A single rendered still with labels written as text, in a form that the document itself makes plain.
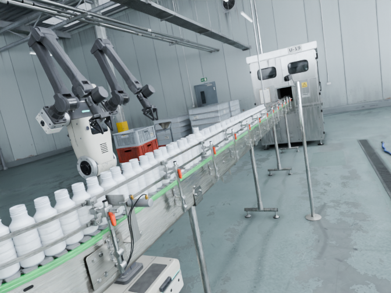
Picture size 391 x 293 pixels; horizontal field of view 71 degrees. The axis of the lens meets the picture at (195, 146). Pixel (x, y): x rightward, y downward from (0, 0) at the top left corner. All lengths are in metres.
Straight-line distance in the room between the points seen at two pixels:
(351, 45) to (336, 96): 1.82
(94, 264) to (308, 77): 5.68
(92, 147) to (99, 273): 0.98
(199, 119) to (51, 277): 7.79
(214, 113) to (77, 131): 6.72
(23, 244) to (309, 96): 5.80
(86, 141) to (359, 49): 10.83
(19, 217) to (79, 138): 1.01
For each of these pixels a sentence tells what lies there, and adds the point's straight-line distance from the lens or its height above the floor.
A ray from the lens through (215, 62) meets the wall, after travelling 12.47.
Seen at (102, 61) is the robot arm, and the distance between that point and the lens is 2.04.
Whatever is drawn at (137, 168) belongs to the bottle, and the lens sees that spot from 1.16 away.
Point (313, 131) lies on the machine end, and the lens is 6.28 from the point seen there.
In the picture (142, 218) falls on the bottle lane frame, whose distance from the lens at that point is 1.12.
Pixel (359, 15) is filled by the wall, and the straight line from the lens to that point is 11.92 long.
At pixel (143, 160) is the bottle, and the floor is 1.15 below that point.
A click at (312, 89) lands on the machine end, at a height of 1.18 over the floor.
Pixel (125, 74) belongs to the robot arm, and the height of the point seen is 1.61.
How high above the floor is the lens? 1.35
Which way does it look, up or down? 9 degrees down
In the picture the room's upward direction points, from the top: 10 degrees counter-clockwise
